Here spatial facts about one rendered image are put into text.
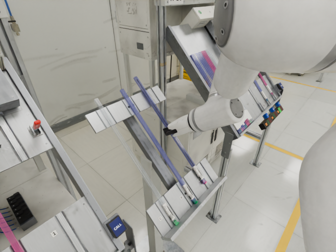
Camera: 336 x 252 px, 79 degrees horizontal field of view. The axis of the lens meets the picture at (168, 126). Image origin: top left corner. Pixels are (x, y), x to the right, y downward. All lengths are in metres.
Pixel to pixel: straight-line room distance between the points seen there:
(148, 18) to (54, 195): 1.03
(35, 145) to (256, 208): 1.53
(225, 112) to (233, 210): 1.24
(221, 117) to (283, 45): 0.43
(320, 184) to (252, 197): 1.67
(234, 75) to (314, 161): 0.28
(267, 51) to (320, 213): 0.13
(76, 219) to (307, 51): 0.67
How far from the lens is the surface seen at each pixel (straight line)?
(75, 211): 0.72
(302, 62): 0.20
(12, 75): 0.83
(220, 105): 0.59
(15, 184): 1.23
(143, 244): 1.54
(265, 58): 0.19
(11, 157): 0.73
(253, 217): 1.75
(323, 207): 0.20
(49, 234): 0.71
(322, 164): 0.20
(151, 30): 1.34
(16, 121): 0.77
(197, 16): 1.34
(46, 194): 1.11
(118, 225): 0.70
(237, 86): 0.47
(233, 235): 1.63
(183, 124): 0.68
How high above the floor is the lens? 1.38
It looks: 34 degrees down
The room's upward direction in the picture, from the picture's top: straight up
